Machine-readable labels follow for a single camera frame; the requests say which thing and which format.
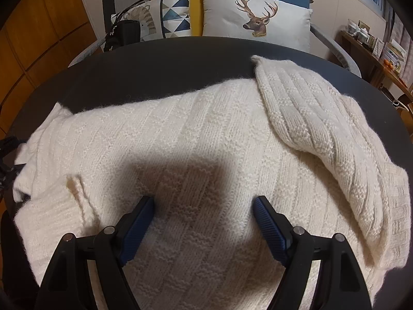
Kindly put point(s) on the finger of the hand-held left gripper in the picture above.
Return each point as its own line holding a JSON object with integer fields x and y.
{"x": 9, "y": 147}

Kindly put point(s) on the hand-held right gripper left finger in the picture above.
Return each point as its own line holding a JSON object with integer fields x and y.
{"x": 137, "y": 232}

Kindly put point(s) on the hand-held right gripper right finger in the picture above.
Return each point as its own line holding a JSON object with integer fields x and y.
{"x": 269, "y": 229}

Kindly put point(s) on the white knit sweater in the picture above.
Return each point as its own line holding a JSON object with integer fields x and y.
{"x": 206, "y": 135}

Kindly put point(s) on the wooden wardrobe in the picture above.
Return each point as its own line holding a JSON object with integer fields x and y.
{"x": 38, "y": 38}

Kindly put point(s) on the black handbag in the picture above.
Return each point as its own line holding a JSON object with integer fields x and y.
{"x": 125, "y": 34}

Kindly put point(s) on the wooden side table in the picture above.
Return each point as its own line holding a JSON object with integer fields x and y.
{"x": 367, "y": 61}

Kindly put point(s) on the small oranges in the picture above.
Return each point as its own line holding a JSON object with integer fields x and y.
{"x": 388, "y": 65}

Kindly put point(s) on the triangle print pillow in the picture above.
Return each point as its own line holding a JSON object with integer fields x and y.
{"x": 174, "y": 16}

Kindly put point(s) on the glass jar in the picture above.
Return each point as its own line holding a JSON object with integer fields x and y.
{"x": 352, "y": 28}
{"x": 364, "y": 36}

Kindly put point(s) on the stack of books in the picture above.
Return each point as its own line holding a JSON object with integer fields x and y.
{"x": 395, "y": 53}

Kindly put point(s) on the deer print pillow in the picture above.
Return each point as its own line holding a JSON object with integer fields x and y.
{"x": 222, "y": 16}

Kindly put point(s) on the pale patterned curtain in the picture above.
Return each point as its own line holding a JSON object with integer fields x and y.
{"x": 398, "y": 29}

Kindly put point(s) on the black padded post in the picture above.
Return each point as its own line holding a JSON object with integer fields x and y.
{"x": 108, "y": 3}

